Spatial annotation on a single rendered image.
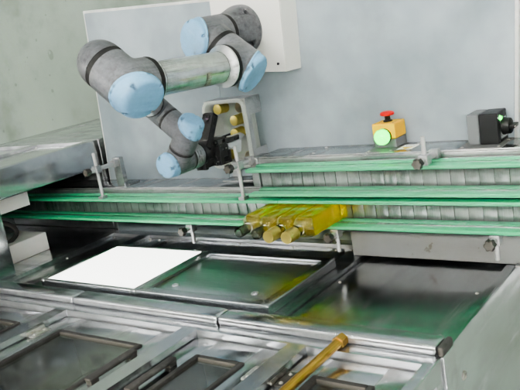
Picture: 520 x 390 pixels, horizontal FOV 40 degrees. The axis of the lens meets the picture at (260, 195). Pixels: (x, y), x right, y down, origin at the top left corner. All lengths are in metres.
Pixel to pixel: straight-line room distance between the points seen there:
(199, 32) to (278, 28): 0.25
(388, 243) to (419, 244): 0.09
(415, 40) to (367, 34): 0.15
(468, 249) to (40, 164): 1.54
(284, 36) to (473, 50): 0.54
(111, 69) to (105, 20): 1.05
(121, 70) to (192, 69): 0.22
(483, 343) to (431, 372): 0.32
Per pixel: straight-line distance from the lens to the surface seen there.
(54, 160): 2.72
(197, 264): 2.19
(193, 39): 2.02
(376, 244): 2.05
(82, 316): 2.09
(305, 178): 2.11
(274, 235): 1.88
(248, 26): 2.12
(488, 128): 1.89
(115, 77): 1.65
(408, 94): 2.04
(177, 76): 1.76
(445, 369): 1.50
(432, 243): 1.98
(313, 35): 2.16
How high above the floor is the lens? 2.59
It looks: 50 degrees down
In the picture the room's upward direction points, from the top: 116 degrees counter-clockwise
